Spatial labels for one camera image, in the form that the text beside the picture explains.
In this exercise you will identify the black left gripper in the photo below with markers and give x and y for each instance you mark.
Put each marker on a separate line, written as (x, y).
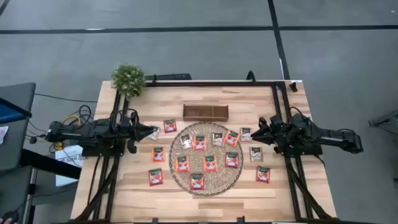
(135, 132)

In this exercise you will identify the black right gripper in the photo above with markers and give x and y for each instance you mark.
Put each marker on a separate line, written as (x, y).
(278, 135)

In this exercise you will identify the beige tea bag packet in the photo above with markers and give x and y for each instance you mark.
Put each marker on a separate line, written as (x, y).
(218, 139)
(245, 134)
(186, 142)
(156, 136)

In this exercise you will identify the dark green packets group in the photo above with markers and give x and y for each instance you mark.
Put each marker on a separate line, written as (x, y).
(256, 154)

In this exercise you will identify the red tea bag packet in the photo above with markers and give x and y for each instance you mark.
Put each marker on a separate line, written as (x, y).
(232, 160)
(155, 177)
(263, 174)
(170, 126)
(197, 181)

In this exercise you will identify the orange tea bag packet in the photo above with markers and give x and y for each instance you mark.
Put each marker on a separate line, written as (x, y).
(210, 163)
(199, 143)
(158, 154)
(232, 138)
(182, 164)

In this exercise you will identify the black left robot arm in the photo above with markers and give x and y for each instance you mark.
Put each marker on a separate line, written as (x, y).
(77, 134)

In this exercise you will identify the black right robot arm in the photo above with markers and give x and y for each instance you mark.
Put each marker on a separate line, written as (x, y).
(339, 139)

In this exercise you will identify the green potted plant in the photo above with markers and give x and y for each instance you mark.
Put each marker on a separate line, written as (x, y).
(128, 80)

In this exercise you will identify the wooden three-compartment box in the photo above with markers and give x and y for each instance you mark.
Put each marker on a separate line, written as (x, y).
(205, 119)

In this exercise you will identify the black flat bar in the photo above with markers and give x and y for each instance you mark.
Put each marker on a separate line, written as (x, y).
(174, 76)

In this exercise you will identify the black arched clamp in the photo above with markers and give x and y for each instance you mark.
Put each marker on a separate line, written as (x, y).
(248, 76)

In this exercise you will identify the round woven placemat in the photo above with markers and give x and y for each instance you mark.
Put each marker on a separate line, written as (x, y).
(217, 183)

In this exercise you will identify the white printed cardboard box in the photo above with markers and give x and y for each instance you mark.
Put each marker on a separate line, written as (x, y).
(66, 182)

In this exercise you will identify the black beam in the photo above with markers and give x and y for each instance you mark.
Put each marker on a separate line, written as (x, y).
(46, 162)

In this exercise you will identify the grey metal stand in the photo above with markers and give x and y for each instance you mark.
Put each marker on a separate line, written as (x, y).
(388, 117)

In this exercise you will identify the grey desk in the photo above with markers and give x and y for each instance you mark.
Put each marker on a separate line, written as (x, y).
(12, 189)
(17, 146)

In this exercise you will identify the black-framed blue screen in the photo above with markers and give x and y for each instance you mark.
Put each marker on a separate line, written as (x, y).
(9, 116)

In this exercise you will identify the white paper sheet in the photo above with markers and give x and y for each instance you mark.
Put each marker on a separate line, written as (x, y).
(2, 133)

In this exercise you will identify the black computer mouse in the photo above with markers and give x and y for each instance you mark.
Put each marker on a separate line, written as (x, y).
(12, 215)

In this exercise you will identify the person's hand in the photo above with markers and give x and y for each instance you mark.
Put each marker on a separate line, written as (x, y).
(3, 221)

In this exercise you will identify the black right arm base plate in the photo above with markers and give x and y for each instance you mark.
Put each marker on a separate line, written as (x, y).
(311, 152)

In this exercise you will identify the small black bracket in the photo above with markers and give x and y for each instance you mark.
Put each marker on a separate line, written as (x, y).
(293, 87)

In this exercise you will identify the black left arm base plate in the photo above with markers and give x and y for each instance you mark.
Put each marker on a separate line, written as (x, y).
(93, 152)

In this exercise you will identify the black table edge bracket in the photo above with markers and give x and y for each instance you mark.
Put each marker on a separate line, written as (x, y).
(241, 220)
(155, 221)

